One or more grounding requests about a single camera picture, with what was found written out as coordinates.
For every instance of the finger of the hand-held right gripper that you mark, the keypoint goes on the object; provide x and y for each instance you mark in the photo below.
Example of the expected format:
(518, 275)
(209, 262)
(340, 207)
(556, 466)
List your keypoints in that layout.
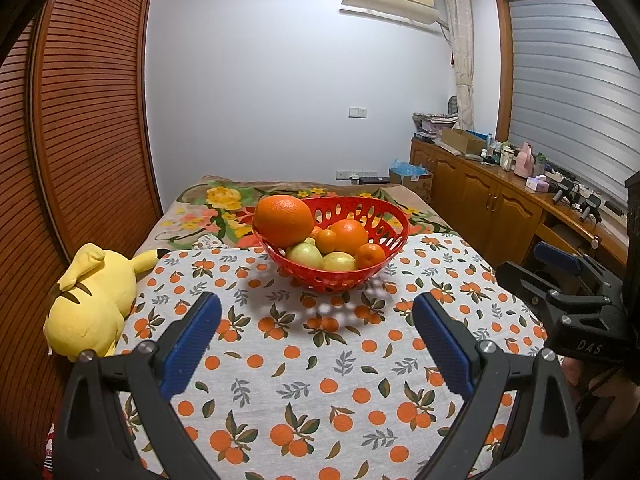
(525, 282)
(555, 254)

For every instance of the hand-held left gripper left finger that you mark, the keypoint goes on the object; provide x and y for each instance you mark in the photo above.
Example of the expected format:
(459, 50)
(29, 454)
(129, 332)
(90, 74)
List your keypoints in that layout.
(192, 345)

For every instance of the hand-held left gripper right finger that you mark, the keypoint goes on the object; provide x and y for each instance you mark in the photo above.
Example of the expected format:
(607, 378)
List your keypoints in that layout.
(442, 345)

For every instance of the small mandarin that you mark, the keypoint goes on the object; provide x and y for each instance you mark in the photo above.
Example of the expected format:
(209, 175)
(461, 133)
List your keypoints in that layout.
(326, 240)
(370, 255)

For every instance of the red perforated plastic basket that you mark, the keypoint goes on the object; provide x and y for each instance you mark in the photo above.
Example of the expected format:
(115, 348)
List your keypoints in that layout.
(330, 280)

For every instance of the green apple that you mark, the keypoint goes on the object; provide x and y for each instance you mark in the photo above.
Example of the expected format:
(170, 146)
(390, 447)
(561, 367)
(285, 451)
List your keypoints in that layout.
(340, 261)
(305, 255)

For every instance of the large orange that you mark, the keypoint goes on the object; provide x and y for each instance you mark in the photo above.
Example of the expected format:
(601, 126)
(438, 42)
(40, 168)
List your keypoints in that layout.
(349, 235)
(282, 220)

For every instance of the person's right hand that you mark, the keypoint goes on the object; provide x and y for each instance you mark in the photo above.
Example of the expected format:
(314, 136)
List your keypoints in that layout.
(605, 400)

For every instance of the pink white tissue box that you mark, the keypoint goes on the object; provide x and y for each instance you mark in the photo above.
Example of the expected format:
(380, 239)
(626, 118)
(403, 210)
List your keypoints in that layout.
(537, 184)

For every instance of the wooden sideboard cabinet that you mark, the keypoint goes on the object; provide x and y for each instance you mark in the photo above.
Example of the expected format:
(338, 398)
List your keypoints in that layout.
(480, 200)

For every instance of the pink bottle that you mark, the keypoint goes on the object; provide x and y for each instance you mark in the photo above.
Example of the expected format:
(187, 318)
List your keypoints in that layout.
(524, 162)

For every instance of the clear plastic jar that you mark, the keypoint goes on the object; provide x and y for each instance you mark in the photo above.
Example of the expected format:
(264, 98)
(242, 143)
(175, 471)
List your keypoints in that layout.
(506, 159)

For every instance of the yellow plush toy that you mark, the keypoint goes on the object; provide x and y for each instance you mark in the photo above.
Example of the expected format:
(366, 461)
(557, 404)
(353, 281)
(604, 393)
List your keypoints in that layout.
(95, 300)

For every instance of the orange-print white tablecloth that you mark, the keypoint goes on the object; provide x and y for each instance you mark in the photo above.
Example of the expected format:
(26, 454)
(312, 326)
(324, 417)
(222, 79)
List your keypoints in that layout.
(300, 370)

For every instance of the floral blanket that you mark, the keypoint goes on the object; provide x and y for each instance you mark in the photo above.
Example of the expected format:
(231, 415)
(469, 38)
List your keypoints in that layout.
(200, 210)

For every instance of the open cardboard box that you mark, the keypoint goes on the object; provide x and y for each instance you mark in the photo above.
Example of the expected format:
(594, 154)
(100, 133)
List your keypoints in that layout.
(462, 142)

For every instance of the cardboard box with blue bags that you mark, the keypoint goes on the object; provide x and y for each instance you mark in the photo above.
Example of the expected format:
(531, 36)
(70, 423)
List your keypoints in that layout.
(412, 180)

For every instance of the grey window blind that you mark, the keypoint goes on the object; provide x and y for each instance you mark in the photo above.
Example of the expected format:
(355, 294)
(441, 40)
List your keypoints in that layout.
(575, 100)

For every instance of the stack of papers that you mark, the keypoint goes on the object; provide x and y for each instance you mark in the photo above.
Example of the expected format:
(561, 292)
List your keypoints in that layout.
(432, 122)

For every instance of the patterned white curtain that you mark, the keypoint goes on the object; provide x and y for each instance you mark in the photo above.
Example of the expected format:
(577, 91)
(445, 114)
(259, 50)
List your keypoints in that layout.
(462, 60)

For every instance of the brown slatted wooden wardrobe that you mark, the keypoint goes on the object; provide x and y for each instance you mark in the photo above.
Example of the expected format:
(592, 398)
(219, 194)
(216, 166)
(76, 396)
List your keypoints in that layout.
(90, 135)

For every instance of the wall power sockets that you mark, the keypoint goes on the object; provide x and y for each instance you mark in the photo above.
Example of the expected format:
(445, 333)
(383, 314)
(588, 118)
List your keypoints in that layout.
(350, 174)

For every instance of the wooden window frame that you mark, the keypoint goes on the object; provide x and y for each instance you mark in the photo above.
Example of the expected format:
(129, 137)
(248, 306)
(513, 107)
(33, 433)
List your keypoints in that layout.
(502, 60)

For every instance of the white wall switch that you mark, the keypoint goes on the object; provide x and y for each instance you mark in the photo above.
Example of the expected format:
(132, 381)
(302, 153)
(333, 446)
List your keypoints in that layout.
(357, 112)

